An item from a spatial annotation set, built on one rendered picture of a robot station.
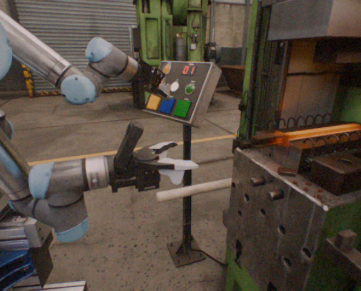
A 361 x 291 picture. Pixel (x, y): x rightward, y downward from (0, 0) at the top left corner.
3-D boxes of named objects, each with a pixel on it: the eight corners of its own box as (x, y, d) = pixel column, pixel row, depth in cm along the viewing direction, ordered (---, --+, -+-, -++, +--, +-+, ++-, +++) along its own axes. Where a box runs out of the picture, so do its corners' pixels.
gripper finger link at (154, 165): (178, 165, 55) (145, 160, 57) (178, 158, 54) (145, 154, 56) (172, 174, 51) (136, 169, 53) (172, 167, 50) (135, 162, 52)
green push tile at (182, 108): (185, 117, 99) (190, 101, 99) (173, 114, 104) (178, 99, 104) (187, 119, 101) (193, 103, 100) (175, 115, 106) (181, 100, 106)
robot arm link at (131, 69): (123, 76, 74) (110, 74, 79) (134, 82, 77) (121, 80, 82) (131, 54, 74) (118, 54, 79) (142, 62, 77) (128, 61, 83)
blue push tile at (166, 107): (169, 114, 106) (174, 98, 106) (158, 111, 111) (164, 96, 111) (171, 115, 107) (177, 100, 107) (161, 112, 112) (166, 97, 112)
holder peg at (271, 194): (271, 203, 62) (272, 194, 61) (264, 197, 65) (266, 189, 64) (283, 200, 64) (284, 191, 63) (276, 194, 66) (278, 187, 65)
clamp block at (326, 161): (336, 196, 55) (343, 173, 53) (307, 179, 62) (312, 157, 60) (370, 187, 59) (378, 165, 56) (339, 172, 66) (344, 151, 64)
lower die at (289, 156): (297, 173, 66) (302, 146, 62) (253, 148, 83) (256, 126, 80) (392, 153, 79) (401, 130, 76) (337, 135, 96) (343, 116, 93)
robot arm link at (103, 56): (80, 55, 71) (93, 31, 69) (109, 72, 80) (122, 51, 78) (87, 64, 66) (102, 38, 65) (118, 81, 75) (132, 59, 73)
